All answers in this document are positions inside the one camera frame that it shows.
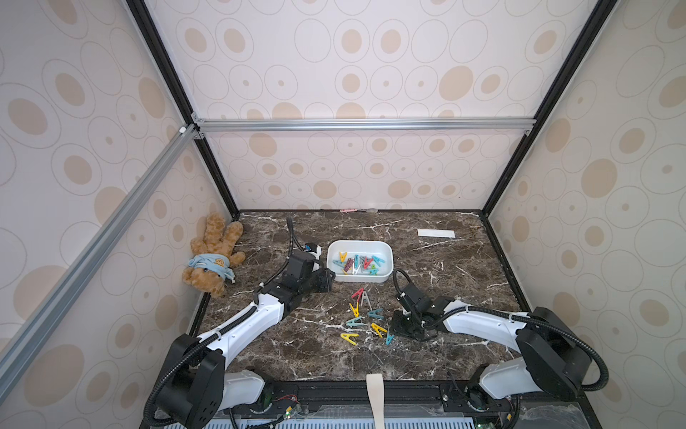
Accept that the mint green clothespin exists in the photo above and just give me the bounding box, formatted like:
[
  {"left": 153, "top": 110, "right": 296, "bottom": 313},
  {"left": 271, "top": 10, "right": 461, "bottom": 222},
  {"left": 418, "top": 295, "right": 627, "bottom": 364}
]
[{"left": 345, "top": 316, "right": 367, "bottom": 329}]

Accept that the diagonal aluminium rail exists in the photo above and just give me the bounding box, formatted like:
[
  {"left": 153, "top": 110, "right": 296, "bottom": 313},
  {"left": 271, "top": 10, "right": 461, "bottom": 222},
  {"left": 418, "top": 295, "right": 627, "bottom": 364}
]
[{"left": 1, "top": 123, "right": 198, "bottom": 401}]

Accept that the white plastic storage box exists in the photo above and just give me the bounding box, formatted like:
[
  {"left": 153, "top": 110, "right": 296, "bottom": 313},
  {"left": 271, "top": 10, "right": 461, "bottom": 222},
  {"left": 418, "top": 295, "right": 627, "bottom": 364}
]
[{"left": 326, "top": 241, "right": 394, "bottom": 283}]

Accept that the dark teal clothespin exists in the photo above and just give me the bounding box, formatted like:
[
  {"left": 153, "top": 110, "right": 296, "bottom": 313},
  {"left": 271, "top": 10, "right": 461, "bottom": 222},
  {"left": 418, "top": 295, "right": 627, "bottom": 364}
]
[{"left": 367, "top": 309, "right": 384, "bottom": 320}]

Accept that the white paper label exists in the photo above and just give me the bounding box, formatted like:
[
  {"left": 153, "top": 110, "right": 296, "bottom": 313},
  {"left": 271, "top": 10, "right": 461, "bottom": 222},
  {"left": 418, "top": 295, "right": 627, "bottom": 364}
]
[{"left": 417, "top": 229, "right": 457, "bottom": 240}]

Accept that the maroon clothespin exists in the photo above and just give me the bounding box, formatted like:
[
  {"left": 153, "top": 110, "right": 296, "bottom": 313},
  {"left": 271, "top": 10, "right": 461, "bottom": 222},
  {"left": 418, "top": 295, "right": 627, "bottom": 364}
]
[{"left": 344, "top": 257, "right": 355, "bottom": 273}]

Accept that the grey clothespin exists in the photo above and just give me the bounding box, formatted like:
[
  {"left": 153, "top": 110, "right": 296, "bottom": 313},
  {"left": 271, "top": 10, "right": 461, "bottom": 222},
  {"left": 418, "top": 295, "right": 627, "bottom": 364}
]
[{"left": 361, "top": 291, "right": 373, "bottom": 310}]

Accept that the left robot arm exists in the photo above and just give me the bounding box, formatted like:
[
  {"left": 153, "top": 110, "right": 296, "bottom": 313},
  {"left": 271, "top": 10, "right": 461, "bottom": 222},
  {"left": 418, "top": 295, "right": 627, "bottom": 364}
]
[{"left": 142, "top": 229, "right": 335, "bottom": 428}]

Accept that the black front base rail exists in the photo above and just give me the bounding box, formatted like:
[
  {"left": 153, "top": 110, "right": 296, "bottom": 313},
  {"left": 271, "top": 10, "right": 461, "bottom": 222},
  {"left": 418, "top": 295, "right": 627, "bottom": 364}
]
[{"left": 138, "top": 379, "right": 601, "bottom": 429}]

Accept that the horizontal aluminium rail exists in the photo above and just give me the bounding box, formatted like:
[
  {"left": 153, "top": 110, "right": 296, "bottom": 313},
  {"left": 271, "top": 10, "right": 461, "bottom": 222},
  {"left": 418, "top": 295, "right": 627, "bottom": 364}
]
[{"left": 198, "top": 117, "right": 536, "bottom": 132}]

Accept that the brown teddy bear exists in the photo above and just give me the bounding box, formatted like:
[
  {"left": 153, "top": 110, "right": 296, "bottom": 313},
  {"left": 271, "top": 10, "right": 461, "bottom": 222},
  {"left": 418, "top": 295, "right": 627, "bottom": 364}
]
[{"left": 182, "top": 212, "right": 247, "bottom": 298}]

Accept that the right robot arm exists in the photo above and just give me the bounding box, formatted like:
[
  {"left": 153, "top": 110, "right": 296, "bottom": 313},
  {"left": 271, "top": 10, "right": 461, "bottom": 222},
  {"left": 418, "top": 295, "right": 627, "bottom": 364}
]
[{"left": 391, "top": 269, "right": 610, "bottom": 411}]

